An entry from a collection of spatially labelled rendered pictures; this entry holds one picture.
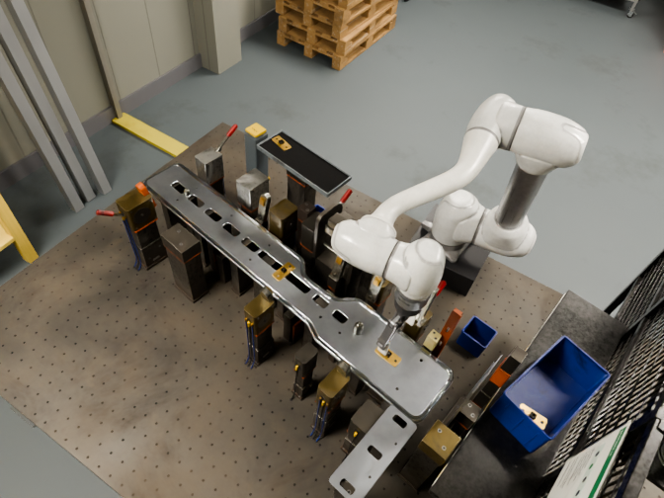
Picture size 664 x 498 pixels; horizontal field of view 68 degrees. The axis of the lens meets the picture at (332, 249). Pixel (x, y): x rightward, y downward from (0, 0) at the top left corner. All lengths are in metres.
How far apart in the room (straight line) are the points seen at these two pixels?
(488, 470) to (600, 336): 0.64
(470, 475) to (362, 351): 0.47
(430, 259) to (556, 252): 2.47
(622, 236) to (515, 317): 1.86
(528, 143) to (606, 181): 2.84
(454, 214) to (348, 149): 1.93
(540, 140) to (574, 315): 0.68
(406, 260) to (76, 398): 1.28
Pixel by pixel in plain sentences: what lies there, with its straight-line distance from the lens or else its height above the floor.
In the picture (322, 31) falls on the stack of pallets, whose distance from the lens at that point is 4.65.
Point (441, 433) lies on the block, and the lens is 1.50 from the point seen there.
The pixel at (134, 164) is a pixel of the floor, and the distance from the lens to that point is 3.73.
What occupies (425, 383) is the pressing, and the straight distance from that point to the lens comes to 1.61.
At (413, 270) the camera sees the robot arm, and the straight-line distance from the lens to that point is 1.18.
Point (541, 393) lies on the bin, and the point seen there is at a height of 1.03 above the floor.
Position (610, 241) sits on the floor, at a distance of 3.87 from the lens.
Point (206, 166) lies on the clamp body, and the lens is 2.06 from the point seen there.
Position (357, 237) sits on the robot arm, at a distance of 1.22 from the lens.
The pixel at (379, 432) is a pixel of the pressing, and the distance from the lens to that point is 1.53.
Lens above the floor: 2.43
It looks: 51 degrees down
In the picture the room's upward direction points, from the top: 8 degrees clockwise
